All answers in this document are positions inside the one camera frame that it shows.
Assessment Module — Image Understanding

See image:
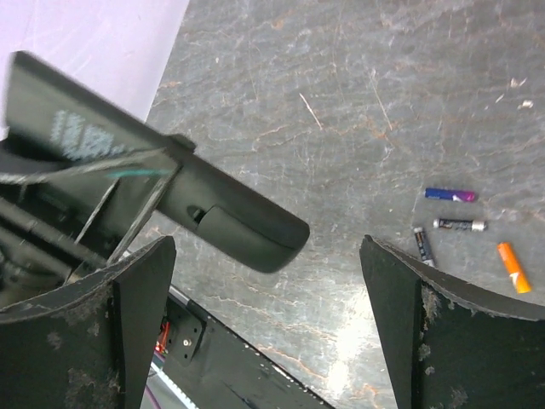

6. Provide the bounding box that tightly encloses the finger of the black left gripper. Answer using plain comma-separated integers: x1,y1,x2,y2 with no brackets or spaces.
0,147,182,268
168,134,196,152

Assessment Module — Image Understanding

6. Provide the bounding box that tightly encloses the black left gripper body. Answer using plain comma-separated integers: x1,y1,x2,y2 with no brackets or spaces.
1,137,119,307

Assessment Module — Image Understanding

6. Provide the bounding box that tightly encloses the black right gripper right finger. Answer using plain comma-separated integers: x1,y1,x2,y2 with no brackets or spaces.
359,235,544,408

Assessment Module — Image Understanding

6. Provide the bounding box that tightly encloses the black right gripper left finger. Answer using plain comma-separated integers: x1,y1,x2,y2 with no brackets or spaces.
1,236,176,408

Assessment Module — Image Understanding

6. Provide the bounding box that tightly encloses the black remote control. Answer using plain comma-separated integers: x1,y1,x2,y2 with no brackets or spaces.
5,51,310,273

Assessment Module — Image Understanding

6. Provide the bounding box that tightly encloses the black gold battery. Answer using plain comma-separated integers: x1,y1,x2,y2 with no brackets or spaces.
413,227,435,268

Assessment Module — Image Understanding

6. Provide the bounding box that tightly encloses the orange battery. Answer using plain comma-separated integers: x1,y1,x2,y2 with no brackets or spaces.
496,242,532,294

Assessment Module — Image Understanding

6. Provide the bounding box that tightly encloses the black white-tipped battery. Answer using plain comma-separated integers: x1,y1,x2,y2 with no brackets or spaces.
433,218,487,232

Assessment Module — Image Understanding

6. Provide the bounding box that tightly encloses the blue purple battery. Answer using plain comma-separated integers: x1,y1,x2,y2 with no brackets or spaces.
424,187,476,203

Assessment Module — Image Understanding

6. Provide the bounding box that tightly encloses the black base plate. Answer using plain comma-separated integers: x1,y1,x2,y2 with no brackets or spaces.
152,286,332,409

